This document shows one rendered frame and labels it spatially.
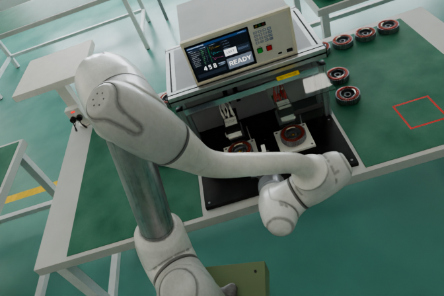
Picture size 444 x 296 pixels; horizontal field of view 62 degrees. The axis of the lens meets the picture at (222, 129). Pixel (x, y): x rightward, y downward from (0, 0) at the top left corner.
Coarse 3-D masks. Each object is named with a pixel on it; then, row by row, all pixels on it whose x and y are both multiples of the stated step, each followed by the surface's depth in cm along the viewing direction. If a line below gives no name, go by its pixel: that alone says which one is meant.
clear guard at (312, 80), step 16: (272, 80) 151; (288, 80) 148; (304, 80) 145; (320, 80) 142; (272, 96) 143; (288, 96) 140; (304, 96) 138; (320, 96) 136; (336, 96) 136; (288, 112) 137; (320, 112) 136
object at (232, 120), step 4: (232, 108) 172; (236, 112) 169; (232, 116) 164; (236, 116) 164; (224, 120) 164; (228, 120) 163; (232, 120) 162; (236, 120) 162; (224, 124) 162; (228, 124) 161; (232, 124) 160; (236, 124) 160; (228, 128) 160; (232, 128) 161; (236, 128) 161; (240, 128) 161; (228, 132) 162; (232, 132) 162; (236, 132) 162; (240, 132) 161; (228, 136) 162; (232, 136) 161; (236, 136) 161
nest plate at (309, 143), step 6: (306, 126) 166; (276, 132) 169; (306, 132) 164; (276, 138) 166; (306, 138) 161; (312, 138) 160; (282, 144) 163; (300, 144) 160; (306, 144) 159; (312, 144) 158; (282, 150) 160; (288, 150) 159; (294, 150) 158; (300, 150) 158
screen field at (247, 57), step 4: (248, 52) 147; (236, 56) 148; (240, 56) 148; (244, 56) 148; (248, 56) 149; (252, 56) 149; (228, 60) 148; (232, 60) 149; (236, 60) 149; (240, 60) 149; (244, 60) 149; (248, 60) 150; (252, 60) 150; (228, 64) 150; (232, 64) 150; (236, 64) 150; (240, 64) 150; (232, 68) 151
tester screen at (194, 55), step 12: (228, 36) 142; (240, 36) 142; (192, 48) 143; (204, 48) 144; (216, 48) 144; (228, 48) 145; (192, 60) 146; (204, 60) 147; (216, 60) 148; (204, 72) 150
